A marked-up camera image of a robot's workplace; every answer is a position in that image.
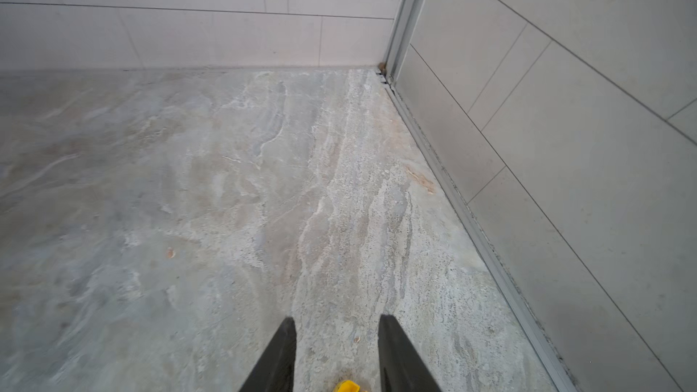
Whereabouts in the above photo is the yellow plastic triangle frame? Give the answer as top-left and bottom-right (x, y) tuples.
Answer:
(333, 380), (360, 392)

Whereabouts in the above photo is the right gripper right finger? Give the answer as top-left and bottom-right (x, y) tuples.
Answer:
(379, 314), (441, 392)

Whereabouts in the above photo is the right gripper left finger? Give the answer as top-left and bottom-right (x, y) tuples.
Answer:
(240, 317), (297, 392)

